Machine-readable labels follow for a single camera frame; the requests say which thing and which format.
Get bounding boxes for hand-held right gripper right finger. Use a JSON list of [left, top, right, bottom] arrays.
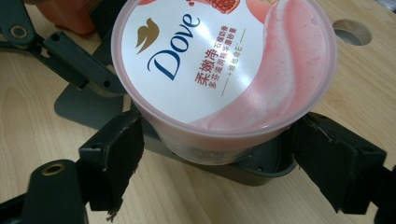
[[292, 111, 389, 216]]

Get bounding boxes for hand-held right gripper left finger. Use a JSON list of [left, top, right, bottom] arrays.
[[78, 108, 146, 222]]

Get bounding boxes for black fan-shaped slotted rack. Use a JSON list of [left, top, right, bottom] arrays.
[[54, 0, 298, 188]]

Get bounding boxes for pink bottle with blue pump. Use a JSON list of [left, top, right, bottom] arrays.
[[35, 0, 96, 35]]

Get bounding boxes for pink tub with white label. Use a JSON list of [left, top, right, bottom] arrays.
[[110, 0, 339, 166]]

